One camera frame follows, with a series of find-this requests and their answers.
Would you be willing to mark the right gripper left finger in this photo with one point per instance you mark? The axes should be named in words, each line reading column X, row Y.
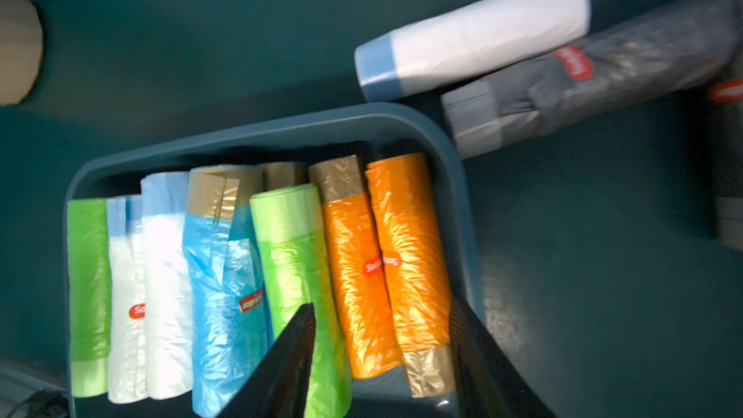
column 280, row 384

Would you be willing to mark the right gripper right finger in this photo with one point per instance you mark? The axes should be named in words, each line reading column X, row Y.
column 488, row 385

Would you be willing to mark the blue trash bag roll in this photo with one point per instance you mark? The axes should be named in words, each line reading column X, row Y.
column 283, row 174
column 231, row 329

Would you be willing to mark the orange trash bag roll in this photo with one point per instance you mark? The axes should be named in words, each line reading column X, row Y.
column 415, row 271
column 356, row 267

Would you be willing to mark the white trash bag roll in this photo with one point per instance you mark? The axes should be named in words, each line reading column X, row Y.
column 168, row 288
column 127, row 361

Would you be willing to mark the green trash bag roll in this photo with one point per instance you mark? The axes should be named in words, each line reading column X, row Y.
column 89, row 296
column 295, row 263

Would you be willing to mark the dark teal storage box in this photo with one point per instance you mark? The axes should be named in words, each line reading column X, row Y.
column 370, row 131

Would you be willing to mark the grey trash bag roll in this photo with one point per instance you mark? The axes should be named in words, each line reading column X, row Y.
column 677, row 47
column 725, row 140

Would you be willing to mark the white roll lying flat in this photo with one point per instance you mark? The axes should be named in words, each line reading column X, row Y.
column 477, row 39

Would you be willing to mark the flower pot with plant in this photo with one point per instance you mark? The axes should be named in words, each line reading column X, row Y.
column 22, row 49

